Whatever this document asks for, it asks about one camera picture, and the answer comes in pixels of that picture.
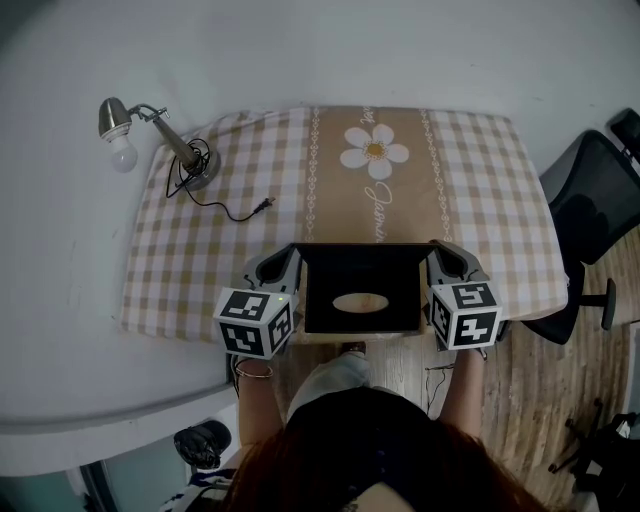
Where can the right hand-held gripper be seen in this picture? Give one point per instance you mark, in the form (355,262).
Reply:
(470,320)

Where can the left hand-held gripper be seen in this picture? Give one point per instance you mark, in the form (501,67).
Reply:
(245,320)

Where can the black rectangular box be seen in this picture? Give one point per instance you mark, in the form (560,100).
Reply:
(350,275)

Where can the person's right forearm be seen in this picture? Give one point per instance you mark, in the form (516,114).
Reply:
(462,395)

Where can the person's left forearm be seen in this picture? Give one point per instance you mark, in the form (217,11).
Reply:
(257,405)

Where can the beige checked flower tablecloth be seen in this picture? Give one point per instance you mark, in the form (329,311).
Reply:
(225,240)

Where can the person's dark shoe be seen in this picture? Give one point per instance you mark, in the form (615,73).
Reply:
(356,347)

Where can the person's grey trouser leg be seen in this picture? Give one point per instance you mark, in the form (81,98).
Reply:
(325,385)

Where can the black mesh office chair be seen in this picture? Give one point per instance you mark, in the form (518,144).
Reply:
(590,200)

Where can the silver desk lamp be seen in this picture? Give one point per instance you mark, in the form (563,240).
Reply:
(175,145)

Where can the person's dark top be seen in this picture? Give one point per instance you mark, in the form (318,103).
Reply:
(360,415)

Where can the striped dark and white cloth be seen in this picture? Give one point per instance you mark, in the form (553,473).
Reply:
(200,487)

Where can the black swivel chair base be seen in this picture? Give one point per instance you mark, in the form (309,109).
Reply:
(610,450)

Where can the glass door with dark frame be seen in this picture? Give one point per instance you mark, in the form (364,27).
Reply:
(140,480)

